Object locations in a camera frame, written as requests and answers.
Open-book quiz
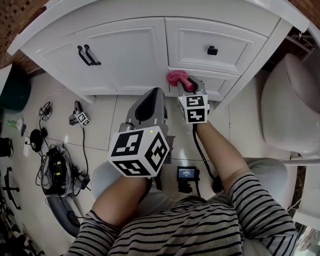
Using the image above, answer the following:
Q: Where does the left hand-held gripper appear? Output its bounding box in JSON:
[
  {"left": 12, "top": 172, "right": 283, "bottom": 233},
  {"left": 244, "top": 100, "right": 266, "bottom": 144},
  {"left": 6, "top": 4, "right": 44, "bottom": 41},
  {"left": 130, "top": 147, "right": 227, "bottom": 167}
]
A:
[{"left": 106, "top": 87, "right": 176, "bottom": 179}]

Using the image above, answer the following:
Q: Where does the pink cloth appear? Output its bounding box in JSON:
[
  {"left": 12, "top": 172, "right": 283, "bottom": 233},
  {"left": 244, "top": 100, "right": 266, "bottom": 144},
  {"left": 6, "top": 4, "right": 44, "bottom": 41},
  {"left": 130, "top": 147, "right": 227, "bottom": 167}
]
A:
[{"left": 166, "top": 70, "right": 194, "bottom": 93}]

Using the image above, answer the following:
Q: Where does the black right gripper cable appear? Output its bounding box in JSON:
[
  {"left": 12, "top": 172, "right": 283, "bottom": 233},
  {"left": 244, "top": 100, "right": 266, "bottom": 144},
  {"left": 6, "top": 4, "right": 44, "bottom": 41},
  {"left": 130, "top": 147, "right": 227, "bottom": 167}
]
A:
[{"left": 191, "top": 123, "right": 224, "bottom": 194}]

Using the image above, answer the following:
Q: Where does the white sink cabinet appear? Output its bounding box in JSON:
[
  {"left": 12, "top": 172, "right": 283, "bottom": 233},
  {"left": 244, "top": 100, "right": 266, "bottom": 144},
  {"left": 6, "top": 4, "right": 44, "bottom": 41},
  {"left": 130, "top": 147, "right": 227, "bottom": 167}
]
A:
[{"left": 6, "top": 0, "right": 311, "bottom": 110}]

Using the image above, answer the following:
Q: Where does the open case with cables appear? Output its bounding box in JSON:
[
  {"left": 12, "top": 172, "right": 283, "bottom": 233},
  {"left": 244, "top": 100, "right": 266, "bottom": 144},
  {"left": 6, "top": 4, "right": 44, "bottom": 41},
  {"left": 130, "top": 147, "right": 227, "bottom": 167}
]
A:
[{"left": 39, "top": 143, "right": 91, "bottom": 198}]

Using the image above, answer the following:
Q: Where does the black chair base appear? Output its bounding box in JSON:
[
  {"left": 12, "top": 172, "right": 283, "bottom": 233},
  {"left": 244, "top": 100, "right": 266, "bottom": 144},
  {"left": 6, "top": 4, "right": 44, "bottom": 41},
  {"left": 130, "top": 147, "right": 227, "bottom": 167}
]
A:
[{"left": 0, "top": 166, "right": 22, "bottom": 211}]

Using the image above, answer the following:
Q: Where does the dark green bin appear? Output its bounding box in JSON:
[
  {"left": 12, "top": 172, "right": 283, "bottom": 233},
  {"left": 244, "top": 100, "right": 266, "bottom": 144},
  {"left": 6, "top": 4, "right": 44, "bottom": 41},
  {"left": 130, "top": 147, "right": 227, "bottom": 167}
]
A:
[{"left": 0, "top": 74, "right": 32, "bottom": 112}]

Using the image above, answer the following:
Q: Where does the black bar cabinet handle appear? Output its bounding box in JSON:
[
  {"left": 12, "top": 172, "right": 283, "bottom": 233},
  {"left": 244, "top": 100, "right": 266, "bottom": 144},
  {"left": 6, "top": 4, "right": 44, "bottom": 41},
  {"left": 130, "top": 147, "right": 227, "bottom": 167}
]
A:
[
  {"left": 77, "top": 45, "right": 92, "bottom": 67},
  {"left": 83, "top": 44, "right": 102, "bottom": 66}
]

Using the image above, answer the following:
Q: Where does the small black screen device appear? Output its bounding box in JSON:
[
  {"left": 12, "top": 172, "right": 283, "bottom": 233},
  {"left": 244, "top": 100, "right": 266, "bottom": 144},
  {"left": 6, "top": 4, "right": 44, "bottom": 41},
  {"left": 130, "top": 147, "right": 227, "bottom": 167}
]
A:
[{"left": 176, "top": 165, "right": 201, "bottom": 193}]

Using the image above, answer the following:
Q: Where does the thin black floor cable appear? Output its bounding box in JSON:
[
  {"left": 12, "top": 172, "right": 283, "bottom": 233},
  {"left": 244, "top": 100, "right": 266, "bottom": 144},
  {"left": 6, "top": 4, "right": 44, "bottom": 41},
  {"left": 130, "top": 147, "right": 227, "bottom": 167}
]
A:
[{"left": 80, "top": 126, "right": 91, "bottom": 177}]

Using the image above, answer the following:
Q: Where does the person's right forearm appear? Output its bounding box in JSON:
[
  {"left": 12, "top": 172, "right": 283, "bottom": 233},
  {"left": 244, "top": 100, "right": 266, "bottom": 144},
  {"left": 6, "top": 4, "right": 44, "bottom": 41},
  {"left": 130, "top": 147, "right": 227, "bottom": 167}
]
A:
[{"left": 193, "top": 121, "right": 251, "bottom": 194}]

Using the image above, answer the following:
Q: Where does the black headset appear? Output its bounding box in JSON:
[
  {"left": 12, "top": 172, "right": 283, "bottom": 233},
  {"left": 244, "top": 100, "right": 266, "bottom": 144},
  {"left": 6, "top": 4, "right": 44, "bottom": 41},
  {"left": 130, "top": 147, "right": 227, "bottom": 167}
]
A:
[{"left": 24, "top": 127, "right": 49, "bottom": 154}]

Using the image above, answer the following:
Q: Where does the white toilet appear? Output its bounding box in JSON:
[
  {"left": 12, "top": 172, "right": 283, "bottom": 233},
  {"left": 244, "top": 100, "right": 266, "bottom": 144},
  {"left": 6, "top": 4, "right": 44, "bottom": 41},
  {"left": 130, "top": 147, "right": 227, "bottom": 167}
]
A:
[{"left": 259, "top": 52, "right": 320, "bottom": 156}]

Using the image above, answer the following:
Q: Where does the spare small grey gripper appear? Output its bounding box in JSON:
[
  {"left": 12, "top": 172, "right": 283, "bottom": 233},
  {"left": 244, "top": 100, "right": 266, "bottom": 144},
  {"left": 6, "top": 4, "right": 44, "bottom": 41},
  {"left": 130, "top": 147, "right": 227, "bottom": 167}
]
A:
[{"left": 38, "top": 101, "right": 53, "bottom": 123}]

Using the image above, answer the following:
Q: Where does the grey striped shirt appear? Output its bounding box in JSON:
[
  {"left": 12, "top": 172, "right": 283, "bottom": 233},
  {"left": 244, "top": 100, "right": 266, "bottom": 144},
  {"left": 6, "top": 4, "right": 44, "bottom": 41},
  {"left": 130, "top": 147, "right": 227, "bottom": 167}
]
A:
[{"left": 61, "top": 171, "right": 301, "bottom": 256}]

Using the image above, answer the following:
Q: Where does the person's left forearm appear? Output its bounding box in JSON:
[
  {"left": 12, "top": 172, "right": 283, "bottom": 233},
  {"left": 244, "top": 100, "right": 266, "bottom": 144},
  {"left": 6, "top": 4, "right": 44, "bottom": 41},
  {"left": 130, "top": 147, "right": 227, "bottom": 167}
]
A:
[{"left": 91, "top": 174, "right": 151, "bottom": 229}]

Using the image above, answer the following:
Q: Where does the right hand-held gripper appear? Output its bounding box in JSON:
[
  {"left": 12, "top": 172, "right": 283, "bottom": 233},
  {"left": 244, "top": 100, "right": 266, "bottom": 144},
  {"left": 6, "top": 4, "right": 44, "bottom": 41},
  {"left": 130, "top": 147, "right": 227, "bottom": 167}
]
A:
[{"left": 176, "top": 76, "right": 211, "bottom": 125}]

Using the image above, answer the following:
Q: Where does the white rack frame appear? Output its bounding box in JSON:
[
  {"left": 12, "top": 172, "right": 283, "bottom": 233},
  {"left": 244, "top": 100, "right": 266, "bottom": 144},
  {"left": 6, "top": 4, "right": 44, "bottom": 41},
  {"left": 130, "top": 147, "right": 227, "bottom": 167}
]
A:
[{"left": 284, "top": 153, "right": 320, "bottom": 225}]

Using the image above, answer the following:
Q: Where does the grey case lid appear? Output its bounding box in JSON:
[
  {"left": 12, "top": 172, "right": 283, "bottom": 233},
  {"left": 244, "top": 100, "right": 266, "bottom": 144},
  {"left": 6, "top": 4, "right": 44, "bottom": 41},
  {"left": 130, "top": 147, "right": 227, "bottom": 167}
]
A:
[{"left": 45, "top": 195, "right": 85, "bottom": 238}]

